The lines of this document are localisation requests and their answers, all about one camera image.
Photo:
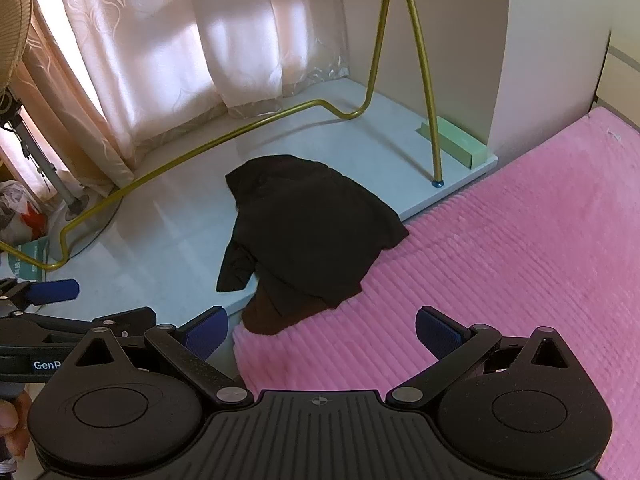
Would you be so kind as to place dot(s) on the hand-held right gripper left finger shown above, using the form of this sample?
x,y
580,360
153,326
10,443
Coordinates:
x,y
207,329

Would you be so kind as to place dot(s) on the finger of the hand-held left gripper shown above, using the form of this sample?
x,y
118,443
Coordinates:
x,y
50,324
50,291

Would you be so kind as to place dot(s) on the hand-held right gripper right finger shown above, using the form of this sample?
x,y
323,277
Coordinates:
x,y
440,332

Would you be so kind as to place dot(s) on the brown shirt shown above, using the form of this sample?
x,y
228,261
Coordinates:
x,y
270,320

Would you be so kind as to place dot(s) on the black long-sleeve shirt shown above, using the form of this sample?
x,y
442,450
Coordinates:
x,y
310,220

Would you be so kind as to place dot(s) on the gold metal clothes rack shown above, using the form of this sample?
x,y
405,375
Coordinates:
x,y
435,165

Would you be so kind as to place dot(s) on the person's left hand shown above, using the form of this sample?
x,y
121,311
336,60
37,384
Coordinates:
x,y
10,420

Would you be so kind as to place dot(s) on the teal cardboard box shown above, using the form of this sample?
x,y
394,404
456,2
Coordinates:
x,y
30,260

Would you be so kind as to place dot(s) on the plastic bag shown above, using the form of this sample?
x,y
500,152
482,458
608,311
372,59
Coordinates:
x,y
15,210

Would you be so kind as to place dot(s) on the pink ribbed blanket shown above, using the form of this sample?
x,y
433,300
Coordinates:
x,y
500,260

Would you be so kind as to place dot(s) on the green box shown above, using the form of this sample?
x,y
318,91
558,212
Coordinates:
x,y
460,147

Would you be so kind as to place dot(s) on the standing fan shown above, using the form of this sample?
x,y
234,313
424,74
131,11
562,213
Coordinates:
x,y
12,35

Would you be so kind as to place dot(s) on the beige patterned curtain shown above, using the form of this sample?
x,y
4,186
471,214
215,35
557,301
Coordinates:
x,y
175,35

